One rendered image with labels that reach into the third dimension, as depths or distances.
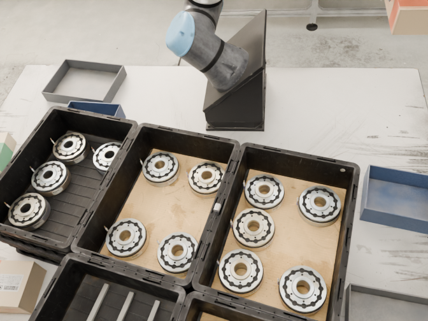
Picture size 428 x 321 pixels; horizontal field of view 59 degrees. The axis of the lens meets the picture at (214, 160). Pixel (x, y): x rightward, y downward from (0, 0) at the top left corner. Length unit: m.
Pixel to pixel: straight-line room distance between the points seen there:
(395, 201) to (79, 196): 0.91
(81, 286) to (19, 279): 0.21
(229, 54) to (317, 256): 0.62
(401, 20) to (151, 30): 2.23
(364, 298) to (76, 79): 1.31
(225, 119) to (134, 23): 2.03
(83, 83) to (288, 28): 1.71
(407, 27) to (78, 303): 1.07
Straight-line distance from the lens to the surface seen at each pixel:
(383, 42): 2.87
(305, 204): 0.98
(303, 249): 0.96
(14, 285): 1.17
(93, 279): 1.01
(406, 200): 1.23
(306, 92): 1.44
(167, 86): 1.52
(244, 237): 0.93
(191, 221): 1.00
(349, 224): 0.89
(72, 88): 1.65
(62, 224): 1.11
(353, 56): 2.73
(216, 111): 1.26
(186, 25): 1.12
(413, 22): 1.14
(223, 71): 1.16
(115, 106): 1.42
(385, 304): 1.09
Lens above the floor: 1.71
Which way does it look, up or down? 54 degrees down
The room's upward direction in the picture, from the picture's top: 10 degrees counter-clockwise
